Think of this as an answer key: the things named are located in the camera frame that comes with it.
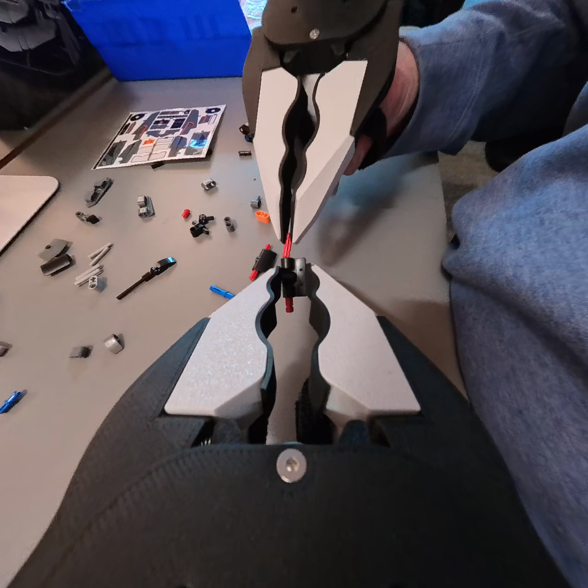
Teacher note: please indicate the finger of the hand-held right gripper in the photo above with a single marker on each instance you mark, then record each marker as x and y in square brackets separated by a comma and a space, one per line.
[340, 119]
[271, 128]

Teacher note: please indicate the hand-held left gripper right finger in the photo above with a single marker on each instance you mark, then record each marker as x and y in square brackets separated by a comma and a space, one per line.
[363, 367]

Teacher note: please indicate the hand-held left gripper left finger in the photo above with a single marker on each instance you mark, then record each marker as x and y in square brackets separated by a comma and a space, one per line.
[216, 367]

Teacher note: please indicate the black lego connector orange stripe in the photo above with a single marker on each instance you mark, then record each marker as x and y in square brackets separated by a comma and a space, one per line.
[296, 275]

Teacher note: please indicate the thin red lego axle pin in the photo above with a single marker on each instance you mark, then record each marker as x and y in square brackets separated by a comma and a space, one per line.
[288, 246]

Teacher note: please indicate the person's right forearm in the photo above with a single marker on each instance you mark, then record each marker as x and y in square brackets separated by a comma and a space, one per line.
[482, 69]

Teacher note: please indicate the black lego wheel piece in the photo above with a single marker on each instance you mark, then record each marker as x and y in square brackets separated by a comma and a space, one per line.
[245, 131]

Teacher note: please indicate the long blue lego pin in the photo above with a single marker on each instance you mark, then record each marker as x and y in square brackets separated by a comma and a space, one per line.
[222, 291]

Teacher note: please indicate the orange two-hole lego beam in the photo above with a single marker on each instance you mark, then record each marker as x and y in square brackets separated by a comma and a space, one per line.
[262, 216]

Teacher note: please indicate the dark grey two-hole lego beam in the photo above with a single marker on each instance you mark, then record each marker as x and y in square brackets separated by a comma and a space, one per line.
[229, 223]

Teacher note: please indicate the dark grey small lego piece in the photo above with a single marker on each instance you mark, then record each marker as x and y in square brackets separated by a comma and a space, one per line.
[81, 352]
[114, 343]

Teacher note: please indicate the black lego T connector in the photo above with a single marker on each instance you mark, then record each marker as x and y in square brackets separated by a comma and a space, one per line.
[205, 218]

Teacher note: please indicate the black lego connector red pins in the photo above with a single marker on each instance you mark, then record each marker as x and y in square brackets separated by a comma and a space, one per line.
[261, 262]

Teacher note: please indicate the black lego axle with connector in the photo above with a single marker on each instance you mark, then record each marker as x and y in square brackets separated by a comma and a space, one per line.
[147, 275]

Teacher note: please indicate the black lego pin connector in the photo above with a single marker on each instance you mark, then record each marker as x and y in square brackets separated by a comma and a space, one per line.
[197, 229]

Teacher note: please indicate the black curved lego piece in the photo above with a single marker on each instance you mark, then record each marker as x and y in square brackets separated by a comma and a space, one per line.
[56, 265]

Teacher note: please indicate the grey lego panel piece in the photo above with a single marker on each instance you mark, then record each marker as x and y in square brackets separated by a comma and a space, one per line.
[54, 248]

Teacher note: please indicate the small blue lego pin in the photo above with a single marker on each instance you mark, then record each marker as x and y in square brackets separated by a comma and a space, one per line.
[11, 401]

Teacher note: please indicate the light grey lego connector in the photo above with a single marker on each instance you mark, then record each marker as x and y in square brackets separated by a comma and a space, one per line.
[4, 347]

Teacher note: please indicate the person's right hand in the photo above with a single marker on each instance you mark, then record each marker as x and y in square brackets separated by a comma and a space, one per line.
[406, 92]

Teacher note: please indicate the clear plastic bag of parts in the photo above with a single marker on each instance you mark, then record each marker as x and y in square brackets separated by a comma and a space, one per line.
[252, 11]

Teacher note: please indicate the sticker sheet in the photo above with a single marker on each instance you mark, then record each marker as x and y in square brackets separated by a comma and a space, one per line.
[163, 138]

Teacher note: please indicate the blue storage bin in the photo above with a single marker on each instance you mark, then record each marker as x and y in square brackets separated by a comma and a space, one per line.
[160, 36]

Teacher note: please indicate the white monitor stand base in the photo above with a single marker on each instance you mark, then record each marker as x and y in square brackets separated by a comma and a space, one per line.
[23, 206]

